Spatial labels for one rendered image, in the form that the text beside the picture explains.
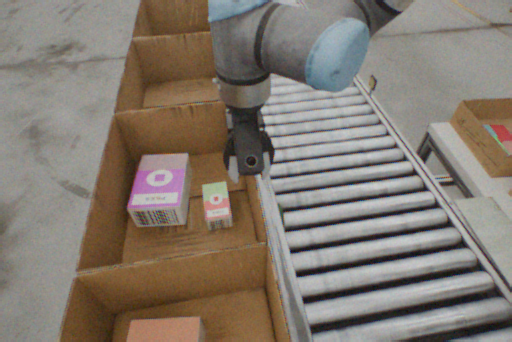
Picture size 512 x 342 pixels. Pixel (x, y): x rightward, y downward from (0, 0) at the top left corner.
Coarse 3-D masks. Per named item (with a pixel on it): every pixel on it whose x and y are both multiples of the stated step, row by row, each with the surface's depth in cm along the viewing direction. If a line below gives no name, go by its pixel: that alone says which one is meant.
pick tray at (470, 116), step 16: (464, 112) 108; (480, 112) 114; (496, 112) 115; (464, 128) 108; (480, 128) 101; (480, 144) 101; (496, 144) 95; (480, 160) 102; (496, 160) 95; (496, 176) 97
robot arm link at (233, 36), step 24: (216, 0) 40; (240, 0) 39; (264, 0) 40; (216, 24) 42; (240, 24) 41; (216, 48) 45; (240, 48) 42; (216, 72) 49; (240, 72) 46; (264, 72) 47
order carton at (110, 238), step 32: (128, 128) 75; (160, 128) 77; (192, 128) 79; (224, 128) 80; (128, 160) 78; (192, 160) 84; (96, 192) 57; (128, 192) 74; (192, 192) 76; (256, 192) 56; (96, 224) 55; (128, 224) 70; (192, 224) 70; (256, 224) 65; (96, 256) 53; (128, 256) 64; (160, 256) 64
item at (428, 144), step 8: (424, 136) 120; (424, 144) 121; (432, 144) 117; (416, 152) 126; (424, 152) 122; (440, 152) 111; (424, 160) 126; (440, 160) 112; (448, 160) 108; (448, 168) 108; (440, 176) 140; (448, 176) 140; (456, 176) 104; (440, 184) 139; (448, 184) 140; (456, 184) 104; (464, 184) 101; (464, 192) 101
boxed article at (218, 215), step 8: (208, 184) 72; (216, 184) 72; (224, 184) 72; (208, 192) 71; (216, 192) 71; (224, 192) 71; (208, 200) 69; (216, 200) 69; (224, 200) 69; (208, 208) 68; (216, 208) 68; (224, 208) 68; (208, 216) 66; (216, 216) 66; (224, 216) 66; (208, 224) 67; (216, 224) 67; (224, 224) 68; (232, 224) 69
